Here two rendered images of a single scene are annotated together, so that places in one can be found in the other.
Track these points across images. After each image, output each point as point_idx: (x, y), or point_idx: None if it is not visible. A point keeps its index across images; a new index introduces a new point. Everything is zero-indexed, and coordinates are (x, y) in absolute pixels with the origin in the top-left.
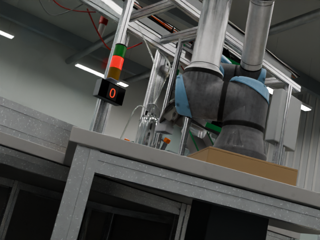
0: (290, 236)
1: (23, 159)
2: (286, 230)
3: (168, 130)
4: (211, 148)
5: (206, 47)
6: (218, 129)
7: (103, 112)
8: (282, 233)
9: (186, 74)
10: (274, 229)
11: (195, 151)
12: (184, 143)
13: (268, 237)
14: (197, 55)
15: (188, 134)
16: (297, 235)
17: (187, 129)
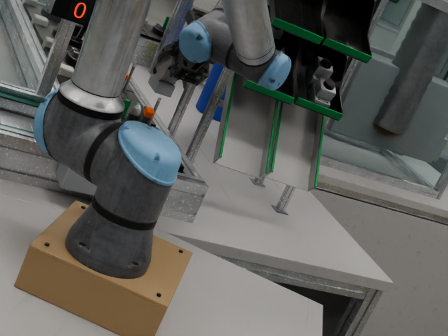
0: (366, 287)
1: None
2: (359, 278)
3: (161, 91)
4: (32, 248)
5: (87, 63)
6: (271, 93)
7: (69, 36)
8: (346, 282)
9: (55, 99)
10: (326, 275)
11: (224, 121)
12: (215, 99)
13: (313, 285)
14: (75, 71)
15: (227, 83)
16: (384, 285)
17: (227, 76)
